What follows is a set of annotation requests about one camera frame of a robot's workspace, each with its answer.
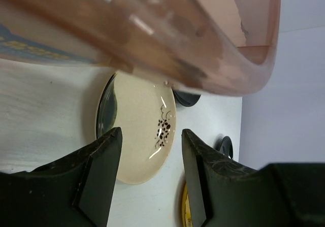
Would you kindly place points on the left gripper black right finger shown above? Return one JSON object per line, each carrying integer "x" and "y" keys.
{"x": 223, "y": 192}

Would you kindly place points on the brown and yellow patterned plate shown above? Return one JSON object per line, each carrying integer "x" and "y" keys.
{"x": 185, "y": 209}

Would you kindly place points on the black glossy plate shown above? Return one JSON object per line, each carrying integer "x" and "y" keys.
{"x": 186, "y": 99}

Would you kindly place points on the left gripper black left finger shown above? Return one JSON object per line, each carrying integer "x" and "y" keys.
{"x": 75, "y": 190}

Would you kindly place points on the cream plate with black patch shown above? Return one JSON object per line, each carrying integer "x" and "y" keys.
{"x": 146, "y": 114}

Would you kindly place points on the black plate with iridescent rim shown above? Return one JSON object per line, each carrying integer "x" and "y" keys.
{"x": 224, "y": 146}

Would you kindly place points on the pink translucent plastic bin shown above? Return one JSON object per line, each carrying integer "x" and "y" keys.
{"x": 225, "y": 47}

